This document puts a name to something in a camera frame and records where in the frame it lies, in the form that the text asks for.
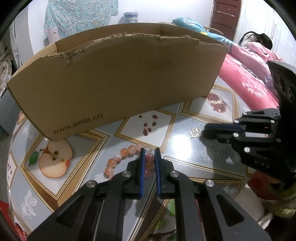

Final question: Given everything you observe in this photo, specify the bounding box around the red floral quilt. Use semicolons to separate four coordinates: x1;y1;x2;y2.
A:
218;54;278;110

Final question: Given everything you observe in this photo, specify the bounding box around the gold ring chain bracelet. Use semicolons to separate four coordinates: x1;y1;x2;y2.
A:
191;128;203;140

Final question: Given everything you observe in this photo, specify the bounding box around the brown cardboard box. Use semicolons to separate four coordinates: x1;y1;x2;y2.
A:
8;23;228;141

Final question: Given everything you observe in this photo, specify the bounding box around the brown wooden door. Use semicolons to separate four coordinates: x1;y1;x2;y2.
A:
210;0;241;40

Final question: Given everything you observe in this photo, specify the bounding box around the blue water bottle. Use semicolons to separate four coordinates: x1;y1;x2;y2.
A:
123;11;138;24

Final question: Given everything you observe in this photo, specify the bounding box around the teal floral hanging cloth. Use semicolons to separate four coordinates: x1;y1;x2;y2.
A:
44;0;118;45

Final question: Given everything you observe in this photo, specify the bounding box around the peach bead bracelet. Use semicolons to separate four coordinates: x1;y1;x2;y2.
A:
104;143;156;179

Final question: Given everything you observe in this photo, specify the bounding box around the teal blue pillow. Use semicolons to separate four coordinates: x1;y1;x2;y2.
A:
172;17;235;53

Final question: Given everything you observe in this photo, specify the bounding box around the wooden chair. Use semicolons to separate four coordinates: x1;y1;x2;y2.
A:
204;27;224;36

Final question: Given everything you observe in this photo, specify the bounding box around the sleeping person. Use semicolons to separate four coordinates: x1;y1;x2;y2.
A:
238;31;273;50

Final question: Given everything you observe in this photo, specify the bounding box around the red paper bag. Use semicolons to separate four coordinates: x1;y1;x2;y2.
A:
0;201;16;233

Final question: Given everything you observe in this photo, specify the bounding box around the white cylinder appliance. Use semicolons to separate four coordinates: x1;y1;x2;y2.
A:
47;27;61;44

